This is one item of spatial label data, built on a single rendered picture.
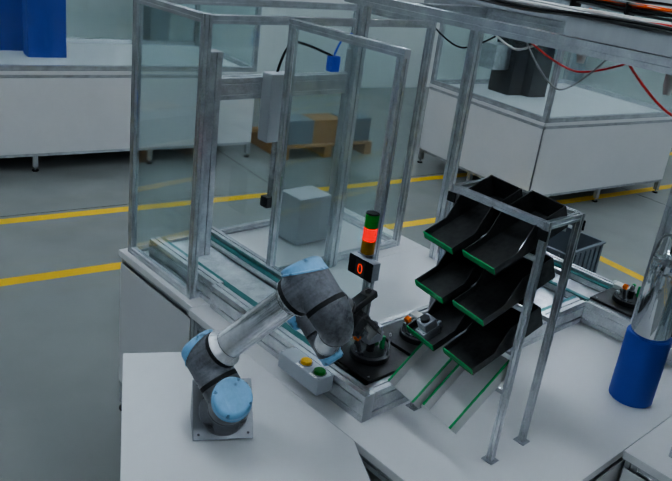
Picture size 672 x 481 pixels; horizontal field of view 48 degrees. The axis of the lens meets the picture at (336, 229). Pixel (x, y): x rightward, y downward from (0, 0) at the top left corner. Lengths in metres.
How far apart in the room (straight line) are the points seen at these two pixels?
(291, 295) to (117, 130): 5.48
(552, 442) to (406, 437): 0.49
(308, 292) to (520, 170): 5.70
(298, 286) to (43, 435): 2.12
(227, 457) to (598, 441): 1.23
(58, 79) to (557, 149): 4.63
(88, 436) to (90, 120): 3.98
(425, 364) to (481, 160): 5.55
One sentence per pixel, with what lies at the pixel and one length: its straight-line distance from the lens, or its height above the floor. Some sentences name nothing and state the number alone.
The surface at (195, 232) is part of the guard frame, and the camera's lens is 3.00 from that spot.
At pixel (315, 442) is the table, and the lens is 2.40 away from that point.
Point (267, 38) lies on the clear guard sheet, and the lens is 3.61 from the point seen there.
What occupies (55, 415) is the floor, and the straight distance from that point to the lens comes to 3.96.
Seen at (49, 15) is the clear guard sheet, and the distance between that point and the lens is 6.98.
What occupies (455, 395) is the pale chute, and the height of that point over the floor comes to 1.05.
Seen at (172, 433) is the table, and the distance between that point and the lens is 2.40.
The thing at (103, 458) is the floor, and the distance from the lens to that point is 3.68.
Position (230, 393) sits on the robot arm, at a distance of 2.16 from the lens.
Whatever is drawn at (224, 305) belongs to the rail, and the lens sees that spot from 2.98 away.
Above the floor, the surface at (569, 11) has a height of 2.17.
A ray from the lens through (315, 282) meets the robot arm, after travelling 1.95.
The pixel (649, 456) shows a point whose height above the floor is 0.86.
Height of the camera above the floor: 2.32
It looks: 22 degrees down
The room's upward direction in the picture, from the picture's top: 8 degrees clockwise
